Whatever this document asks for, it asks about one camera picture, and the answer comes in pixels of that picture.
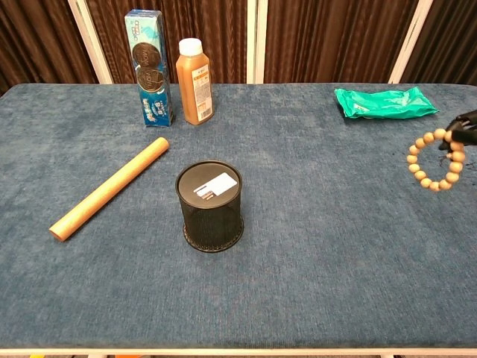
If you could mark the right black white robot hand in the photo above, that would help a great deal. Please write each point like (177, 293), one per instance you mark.
(466, 128)

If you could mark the green wet wipes pack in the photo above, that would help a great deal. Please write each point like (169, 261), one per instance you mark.
(384, 104)

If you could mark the dark brown curtain panel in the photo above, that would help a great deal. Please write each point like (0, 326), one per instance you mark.
(41, 41)
(451, 41)
(335, 41)
(208, 22)

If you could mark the blue table cloth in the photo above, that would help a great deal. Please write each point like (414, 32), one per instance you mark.
(298, 223)

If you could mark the black mesh pen holder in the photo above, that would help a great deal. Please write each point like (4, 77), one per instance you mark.
(210, 216)

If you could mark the brown juice bottle white cap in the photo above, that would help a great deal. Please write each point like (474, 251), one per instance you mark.
(194, 89)

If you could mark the blue cookie box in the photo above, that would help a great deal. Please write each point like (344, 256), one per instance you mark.
(151, 74)

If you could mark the wooden rolling rod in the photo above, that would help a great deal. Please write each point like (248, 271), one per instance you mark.
(108, 190)

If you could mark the white partition post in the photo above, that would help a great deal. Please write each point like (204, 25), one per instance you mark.
(89, 41)
(256, 41)
(411, 41)

